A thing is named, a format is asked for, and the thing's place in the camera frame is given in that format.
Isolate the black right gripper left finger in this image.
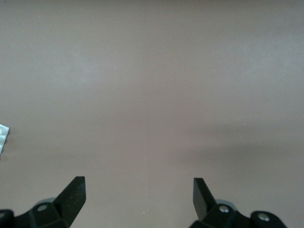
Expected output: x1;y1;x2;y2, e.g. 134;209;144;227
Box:
0;176;86;228

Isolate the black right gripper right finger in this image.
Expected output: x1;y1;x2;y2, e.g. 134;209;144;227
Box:
190;177;285;228

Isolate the white studded base plate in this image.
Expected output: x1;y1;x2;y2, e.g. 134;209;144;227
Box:
0;123;10;156

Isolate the brown table cover sheet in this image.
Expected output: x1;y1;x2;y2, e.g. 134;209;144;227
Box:
0;0;304;228

